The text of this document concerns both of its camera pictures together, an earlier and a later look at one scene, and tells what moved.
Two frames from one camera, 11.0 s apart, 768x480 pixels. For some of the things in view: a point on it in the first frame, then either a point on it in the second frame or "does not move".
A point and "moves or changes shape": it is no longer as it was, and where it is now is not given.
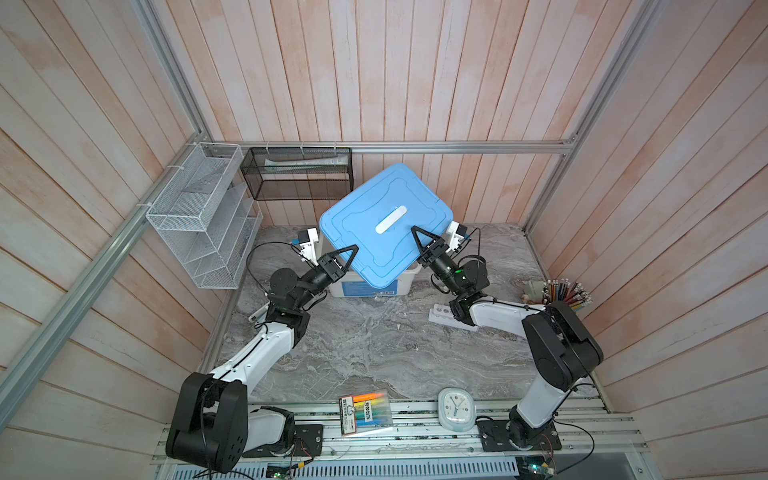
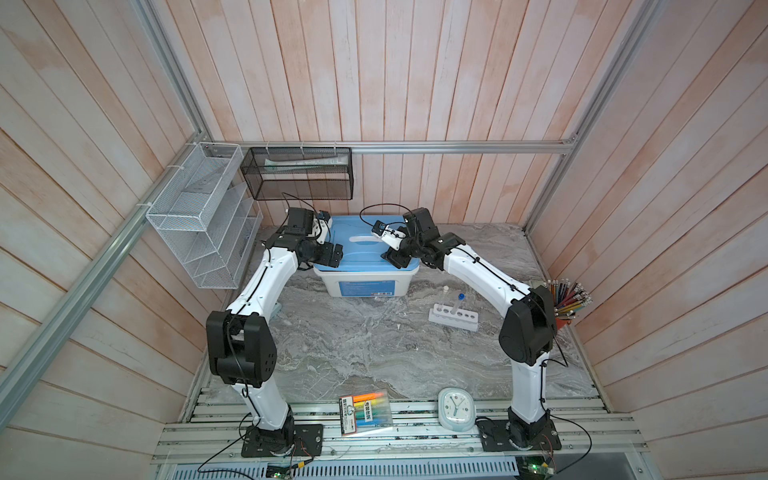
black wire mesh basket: x=299 y=173 does not move
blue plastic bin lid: x=378 y=215 moves or changes shape
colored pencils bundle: x=562 y=290 does not move
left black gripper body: x=317 y=278 → x=320 y=254
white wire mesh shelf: x=208 y=214 does not move
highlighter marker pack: x=365 y=413 does not move
